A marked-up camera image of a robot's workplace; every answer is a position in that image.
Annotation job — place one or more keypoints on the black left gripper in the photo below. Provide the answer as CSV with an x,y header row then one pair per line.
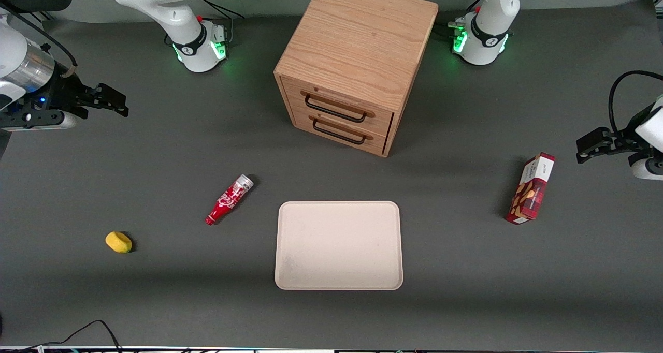
x,y
621,137

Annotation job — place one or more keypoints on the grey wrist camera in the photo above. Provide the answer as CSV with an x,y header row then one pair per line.
x,y
46,121
647,169

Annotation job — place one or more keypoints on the red coke bottle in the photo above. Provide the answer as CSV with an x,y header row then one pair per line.
x,y
230,197

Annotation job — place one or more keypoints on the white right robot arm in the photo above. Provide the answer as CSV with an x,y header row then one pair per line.
x,y
181,32

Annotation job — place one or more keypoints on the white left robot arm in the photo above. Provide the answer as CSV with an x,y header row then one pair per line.
x,y
487,32

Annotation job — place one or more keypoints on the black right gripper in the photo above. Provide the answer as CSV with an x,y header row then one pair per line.
x,y
64,95

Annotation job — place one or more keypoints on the wooden drawer front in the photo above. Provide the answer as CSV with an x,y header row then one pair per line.
x,y
375,142
380,120

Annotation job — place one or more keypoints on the red cookie box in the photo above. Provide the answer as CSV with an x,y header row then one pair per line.
x,y
528,192

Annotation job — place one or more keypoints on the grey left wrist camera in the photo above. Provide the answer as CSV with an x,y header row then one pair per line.
x,y
647,169

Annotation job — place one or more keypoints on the beige rectangular tray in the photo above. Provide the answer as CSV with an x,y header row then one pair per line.
x,y
339,244

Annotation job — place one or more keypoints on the aluminium frame rail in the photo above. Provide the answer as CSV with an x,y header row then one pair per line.
x,y
41,17

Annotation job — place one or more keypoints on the wooden two-drawer cabinet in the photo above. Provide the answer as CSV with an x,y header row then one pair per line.
x,y
357,32

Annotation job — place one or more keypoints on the yellow sponge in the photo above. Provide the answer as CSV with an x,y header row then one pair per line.
x,y
118,241

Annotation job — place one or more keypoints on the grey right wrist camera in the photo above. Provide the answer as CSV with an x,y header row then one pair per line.
x,y
46,121

